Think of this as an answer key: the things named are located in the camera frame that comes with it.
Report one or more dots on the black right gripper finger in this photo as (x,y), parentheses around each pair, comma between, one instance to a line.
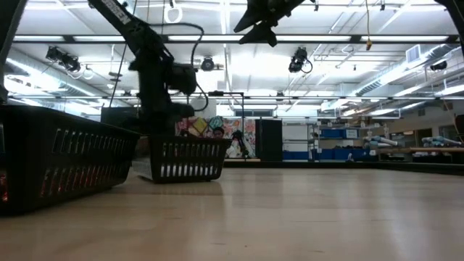
(252,20)
(264,34)

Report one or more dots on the black slotted plastic basket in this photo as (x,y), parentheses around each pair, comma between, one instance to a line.
(188,159)
(54,163)

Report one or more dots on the black background robot arm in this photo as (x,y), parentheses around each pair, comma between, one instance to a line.
(239,139)

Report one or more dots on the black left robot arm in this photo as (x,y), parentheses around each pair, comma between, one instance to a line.
(119,14)

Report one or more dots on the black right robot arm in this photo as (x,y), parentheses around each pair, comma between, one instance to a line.
(458,14)

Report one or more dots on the black computer monitor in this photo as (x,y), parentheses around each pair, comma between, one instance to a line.
(116,117)

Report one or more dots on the person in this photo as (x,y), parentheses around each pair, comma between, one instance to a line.
(218,132)

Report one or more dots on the black cabinet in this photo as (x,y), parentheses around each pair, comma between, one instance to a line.
(269,139)

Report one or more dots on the shelf with blue bins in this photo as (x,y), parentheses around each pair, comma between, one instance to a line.
(340,154)

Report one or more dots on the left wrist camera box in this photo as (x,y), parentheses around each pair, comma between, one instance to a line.
(183,79)

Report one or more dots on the black ceiling-mounted camera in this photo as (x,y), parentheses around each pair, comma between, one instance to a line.
(63,59)
(207,64)
(299,59)

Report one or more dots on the colourful wall mural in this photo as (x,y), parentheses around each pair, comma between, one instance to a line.
(199,125)

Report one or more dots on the black aluminium table frame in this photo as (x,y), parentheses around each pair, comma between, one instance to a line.
(326,165)

